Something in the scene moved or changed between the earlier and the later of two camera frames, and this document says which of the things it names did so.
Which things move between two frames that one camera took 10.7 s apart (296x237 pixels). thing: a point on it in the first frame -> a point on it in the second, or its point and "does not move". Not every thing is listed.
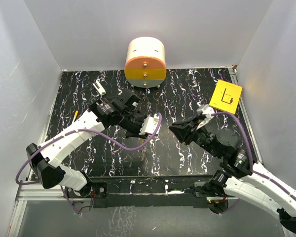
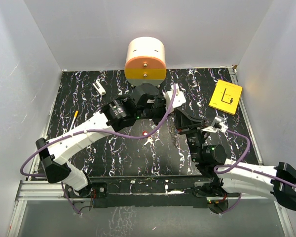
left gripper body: x=132 y=124 -> x=156 y=112
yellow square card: x=226 y=97 does not move
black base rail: x=129 y=191 does not move
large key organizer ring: x=144 y=151 -> x=171 y=126
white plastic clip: x=99 y=87 does not move
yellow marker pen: x=75 y=115 does not move
